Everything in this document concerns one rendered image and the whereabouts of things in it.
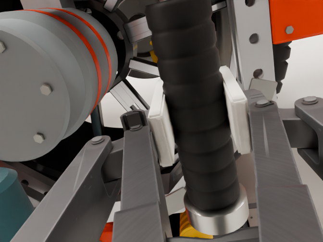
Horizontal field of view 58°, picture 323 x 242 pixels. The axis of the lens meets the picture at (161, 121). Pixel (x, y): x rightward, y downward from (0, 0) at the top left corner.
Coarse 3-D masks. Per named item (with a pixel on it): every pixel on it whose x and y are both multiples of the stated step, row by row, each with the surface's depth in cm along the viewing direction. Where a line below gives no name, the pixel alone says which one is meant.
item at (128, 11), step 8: (104, 0) 81; (128, 0) 77; (136, 0) 76; (144, 0) 76; (152, 0) 76; (120, 8) 78; (128, 8) 77; (136, 8) 77; (144, 8) 77; (128, 16) 78; (120, 32) 80; (144, 40) 80; (144, 48) 81; (152, 48) 81; (144, 56) 87; (136, 72) 89
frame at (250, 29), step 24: (240, 0) 34; (264, 0) 34; (240, 24) 35; (264, 24) 35; (240, 48) 36; (264, 48) 36; (240, 72) 39; (264, 72) 37; (264, 96) 38; (24, 168) 52; (120, 192) 51; (168, 192) 46
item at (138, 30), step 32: (0, 0) 61; (96, 0) 46; (224, 0) 44; (128, 32) 47; (224, 32) 52; (128, 64) 49; (224, 64) 51; (128, 96) 51; (96, 128) 54; (32, 160) 55; (64, 160) 59
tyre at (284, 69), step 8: (280, 48) 44; (288, 48) 44; (280, 56) 44; (288, 56) 45; (280, 64) 45; (280, 72) 45; (280, 80) 46; (280, 88) 47; (32, 168) 56; (168, 168) 54; (48, 176) 57
